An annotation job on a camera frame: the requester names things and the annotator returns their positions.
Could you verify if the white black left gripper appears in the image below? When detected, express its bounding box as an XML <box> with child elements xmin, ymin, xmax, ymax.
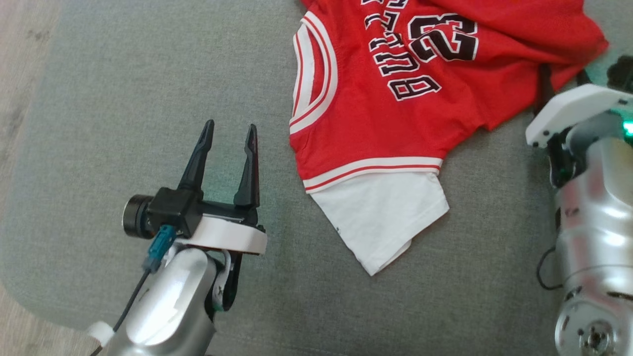
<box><xmin>177</xmin><ymin>120</ymin><xmax>268</xmax><ymax>256</ymax></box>

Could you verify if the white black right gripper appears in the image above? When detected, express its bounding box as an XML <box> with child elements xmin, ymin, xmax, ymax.
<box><xmin>525</xmin><ymin>65</ymin><xmax>633</xmax><ymax>149</ymax></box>

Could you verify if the red basketball jersey white undershirt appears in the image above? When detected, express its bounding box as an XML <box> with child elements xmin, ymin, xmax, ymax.
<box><xmin>289</xmin><ymin>0</ymin><xmax>610</xmax><ymax>276</ymax></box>

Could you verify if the black cylinder on left gripper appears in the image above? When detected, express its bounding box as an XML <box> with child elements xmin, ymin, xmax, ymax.
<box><xmin>123</xmin><ymin>194</ymin><xmax>155</xmax><ymax>239</ymax></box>

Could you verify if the grey fabric sofa seat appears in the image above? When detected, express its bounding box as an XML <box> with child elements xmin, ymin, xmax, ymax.
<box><xmin>0</xmin><ymin>0</ymin><xmax>633</xmax><ymax>356</ymax></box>

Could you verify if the black cable with teal plug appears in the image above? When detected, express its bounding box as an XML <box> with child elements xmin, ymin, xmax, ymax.
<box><xmin>91</xmin><ymin>224</ymin><xmax>178</xmax><ymax>356</ymax></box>

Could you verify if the thin black cable loop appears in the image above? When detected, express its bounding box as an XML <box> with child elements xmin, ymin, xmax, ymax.
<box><xmin>537</xmin><ymin>246</ymin><xmax>564</xmax><ymax>291</ymax></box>

